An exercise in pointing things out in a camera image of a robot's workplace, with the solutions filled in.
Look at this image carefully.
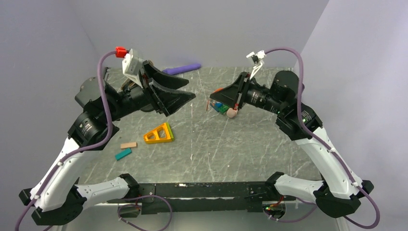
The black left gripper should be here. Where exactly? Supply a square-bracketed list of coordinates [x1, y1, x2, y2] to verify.
[105, 60, 196, 121]

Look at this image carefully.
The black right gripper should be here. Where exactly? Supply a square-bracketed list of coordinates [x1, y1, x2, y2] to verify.
[211, 71, 286, 115]

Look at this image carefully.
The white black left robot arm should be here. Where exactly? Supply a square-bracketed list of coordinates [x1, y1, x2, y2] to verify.
[19, 61, 195, 226]

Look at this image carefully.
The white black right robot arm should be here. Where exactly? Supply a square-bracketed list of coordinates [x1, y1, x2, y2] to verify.
[210, 70, 374, 218]

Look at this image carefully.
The colourful brick block stack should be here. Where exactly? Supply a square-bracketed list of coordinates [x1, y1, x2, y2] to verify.
[212, 102, 229, 114]

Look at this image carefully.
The beige toy microphone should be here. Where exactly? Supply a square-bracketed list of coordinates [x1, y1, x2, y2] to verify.
[226, 108, 238, 118]

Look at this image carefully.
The purple cylinder toy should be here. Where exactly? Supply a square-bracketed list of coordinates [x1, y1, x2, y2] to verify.
[162, 63, 202, 75]

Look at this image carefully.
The orange triangle toy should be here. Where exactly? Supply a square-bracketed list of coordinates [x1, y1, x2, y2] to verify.
[143, 122, 175, 144]

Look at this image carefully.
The beige wooden block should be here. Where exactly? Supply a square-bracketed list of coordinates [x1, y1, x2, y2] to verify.
[120, 142, 138, 150]

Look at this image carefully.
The teal wooden block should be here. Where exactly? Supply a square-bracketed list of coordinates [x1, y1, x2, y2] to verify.
[115, 148, 132, 161]

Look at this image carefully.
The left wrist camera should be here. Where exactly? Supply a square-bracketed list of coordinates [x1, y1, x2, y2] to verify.
[122, 49, 145, 88]

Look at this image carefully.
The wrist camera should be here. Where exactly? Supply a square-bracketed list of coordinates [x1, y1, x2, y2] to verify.
[246, 50, 266, 79]
[122, 49, 145, 88]

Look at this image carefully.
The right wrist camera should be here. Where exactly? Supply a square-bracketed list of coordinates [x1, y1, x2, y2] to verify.
[246, 50, 266, 79]

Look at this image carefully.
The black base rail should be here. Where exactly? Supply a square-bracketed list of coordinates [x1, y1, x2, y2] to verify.
[106, 181, 297, 215]

